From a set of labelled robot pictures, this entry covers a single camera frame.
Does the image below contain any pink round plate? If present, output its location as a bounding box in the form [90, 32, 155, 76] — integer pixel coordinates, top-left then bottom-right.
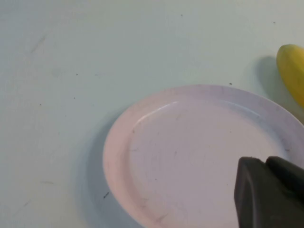
[102, 84, 304, 228]

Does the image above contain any yellow banana green tip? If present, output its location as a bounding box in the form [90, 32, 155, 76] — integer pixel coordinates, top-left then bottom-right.
[276, 44, 304, 109]

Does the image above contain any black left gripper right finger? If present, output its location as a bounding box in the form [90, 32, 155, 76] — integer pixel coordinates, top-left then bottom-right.
[265, 156, 304, 208]

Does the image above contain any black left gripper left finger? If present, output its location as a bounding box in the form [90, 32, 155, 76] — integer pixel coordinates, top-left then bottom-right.
[234, 156, 304, 228]

